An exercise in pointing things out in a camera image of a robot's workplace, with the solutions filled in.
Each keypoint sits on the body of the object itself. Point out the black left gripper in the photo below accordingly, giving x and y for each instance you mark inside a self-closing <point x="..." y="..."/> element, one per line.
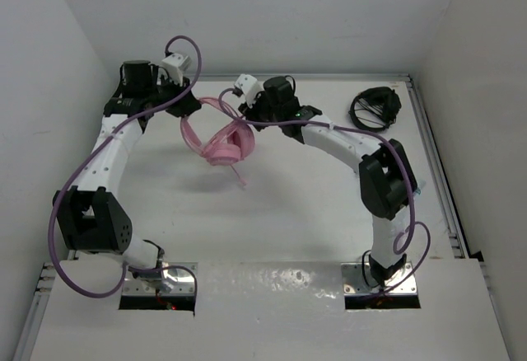
<point x="184" y="107"/>

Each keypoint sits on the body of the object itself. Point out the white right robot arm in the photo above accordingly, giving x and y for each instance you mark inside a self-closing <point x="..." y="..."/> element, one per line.
<point x="386" y="181"/>

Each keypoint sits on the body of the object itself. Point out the white front cover board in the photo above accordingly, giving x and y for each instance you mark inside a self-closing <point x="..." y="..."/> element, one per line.
<point x="281" y="311"/>

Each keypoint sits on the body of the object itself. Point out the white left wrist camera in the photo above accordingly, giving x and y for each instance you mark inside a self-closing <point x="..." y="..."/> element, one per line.
<point x="175" y="65"/>

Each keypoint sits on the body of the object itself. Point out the white and teal headphones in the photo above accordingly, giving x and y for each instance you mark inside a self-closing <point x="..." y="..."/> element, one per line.
<point x="421" y="183"/>

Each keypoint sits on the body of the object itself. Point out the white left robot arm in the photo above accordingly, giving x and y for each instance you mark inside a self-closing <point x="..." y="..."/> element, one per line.
<point x="90" y="217"/>

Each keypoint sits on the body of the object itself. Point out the black wrapped headphones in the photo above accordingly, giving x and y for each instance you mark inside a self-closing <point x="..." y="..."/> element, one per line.
<point x="375" y="109"/>

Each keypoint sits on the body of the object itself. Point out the pink cat-ear headphones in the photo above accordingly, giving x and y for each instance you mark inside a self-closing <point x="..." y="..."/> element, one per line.
<point x="231" y="144"/>

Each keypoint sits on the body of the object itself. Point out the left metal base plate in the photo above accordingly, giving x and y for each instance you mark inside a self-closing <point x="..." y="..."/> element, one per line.
<point x="176" y="280"/>

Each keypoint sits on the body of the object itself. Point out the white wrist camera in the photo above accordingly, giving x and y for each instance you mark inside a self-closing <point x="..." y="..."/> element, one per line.
<point x="248" y="87"/>
<point x="175" y="65"/>

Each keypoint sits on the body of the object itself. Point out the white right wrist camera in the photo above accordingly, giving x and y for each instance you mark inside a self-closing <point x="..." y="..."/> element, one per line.
<point x="248" y="87"/>

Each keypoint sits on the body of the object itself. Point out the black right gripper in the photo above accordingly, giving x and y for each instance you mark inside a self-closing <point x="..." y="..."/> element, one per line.
<point x="253" y="111"/>

